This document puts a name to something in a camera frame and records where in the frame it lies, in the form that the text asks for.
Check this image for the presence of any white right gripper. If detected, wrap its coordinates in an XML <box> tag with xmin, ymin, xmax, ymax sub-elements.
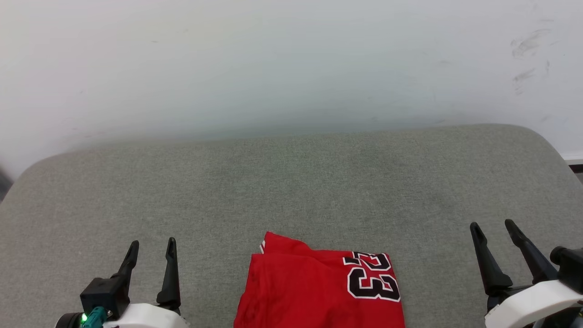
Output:
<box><xmin>470</xmin><ymin>219</ymin><xmax>583</xmax><ymax>328</ymax></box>

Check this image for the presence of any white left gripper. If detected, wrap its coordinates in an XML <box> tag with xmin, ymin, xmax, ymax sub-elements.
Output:
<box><xmin>102</xmin><ymin>237</ymin><xmax>190</xmax><ymax>328</ymax></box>

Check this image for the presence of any red and white jersey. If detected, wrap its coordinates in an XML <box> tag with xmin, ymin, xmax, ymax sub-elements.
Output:
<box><xmin>233</xmin><ymin>231</ymin><xmax>406</xmax><ymax>328</ymax></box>

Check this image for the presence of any grey fabric sofa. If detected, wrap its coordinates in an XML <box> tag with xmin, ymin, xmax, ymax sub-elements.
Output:
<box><xmin>0</xmin><ymin>124</ymin><xmax>583</xmax><ymax>328</ymax></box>

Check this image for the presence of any teal cable connector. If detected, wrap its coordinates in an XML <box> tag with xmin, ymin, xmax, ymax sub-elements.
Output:
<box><xmin>81</xmin><ymin>306</ymin><xmax>111</xmax><ymax>328</ymax></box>

